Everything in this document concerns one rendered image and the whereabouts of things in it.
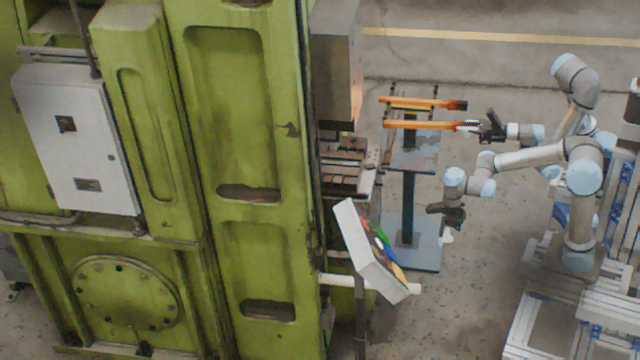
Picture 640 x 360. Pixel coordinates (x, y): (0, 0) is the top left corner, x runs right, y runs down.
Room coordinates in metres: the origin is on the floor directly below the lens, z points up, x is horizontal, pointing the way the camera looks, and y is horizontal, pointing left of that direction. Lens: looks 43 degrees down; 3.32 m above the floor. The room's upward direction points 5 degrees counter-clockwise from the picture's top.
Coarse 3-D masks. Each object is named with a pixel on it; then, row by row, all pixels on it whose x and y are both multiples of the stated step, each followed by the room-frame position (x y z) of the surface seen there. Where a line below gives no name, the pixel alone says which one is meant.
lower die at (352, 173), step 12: (336, 156) 2.64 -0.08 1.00; (348, 156) 2.64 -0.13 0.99; (360, 156) 2.64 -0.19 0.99; (324, 168) 2.58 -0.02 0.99; (336, 168) 2.57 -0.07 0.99; (348, 168) 2.57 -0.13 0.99; (360, 168) 2.57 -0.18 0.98; (324, 180) 2.51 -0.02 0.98; (336, 180) 2.51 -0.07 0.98; (348, 180) 2.50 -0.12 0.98
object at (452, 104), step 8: (384, 96) 3.04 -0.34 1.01; (392, 96) 3.04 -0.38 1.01; (400, 104) 3.00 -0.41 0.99; (408, 104) 2.99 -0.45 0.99; (416, 104) 2.98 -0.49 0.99; (424, 104) 2.97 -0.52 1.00; (432, 104) 2.96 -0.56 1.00; (440, 104) 2.95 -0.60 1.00; (448, 104) 2.94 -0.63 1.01; (456, 104) 2.94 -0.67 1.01; (464, 104) 2.93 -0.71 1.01
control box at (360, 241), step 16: (336, 208) 2.15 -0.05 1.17; (352, 208) 2.11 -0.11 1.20; (352, 224) 2.04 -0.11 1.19; (368, 224) 2.10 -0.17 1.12; (352, 240) 1.97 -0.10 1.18; (368, 240) 1.95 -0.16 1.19; (352, 256) 1.90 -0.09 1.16; (368, 256) 1.87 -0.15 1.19; (384, 256) 1.95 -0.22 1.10; (368, 272) 1.84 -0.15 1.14; (384, 272) 1.85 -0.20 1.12; (384, 288) 1.85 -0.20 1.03; (400, 288) 1.86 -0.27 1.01
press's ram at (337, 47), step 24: (336, 0) 2.67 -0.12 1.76; (360, 0) 2.69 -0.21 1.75; (312, 24) 2.52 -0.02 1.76; (336, 24) 2.50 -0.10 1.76; (360, 24) 2.67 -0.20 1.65; (312, 48) 2.46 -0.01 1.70; (336, 48) 2.43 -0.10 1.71; (360, 48) 2.66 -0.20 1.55; (336, 72) 2.44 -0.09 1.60; (360, 72) 2.64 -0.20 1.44; (336, 96) 2.44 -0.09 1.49; (336, 120) 2.44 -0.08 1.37
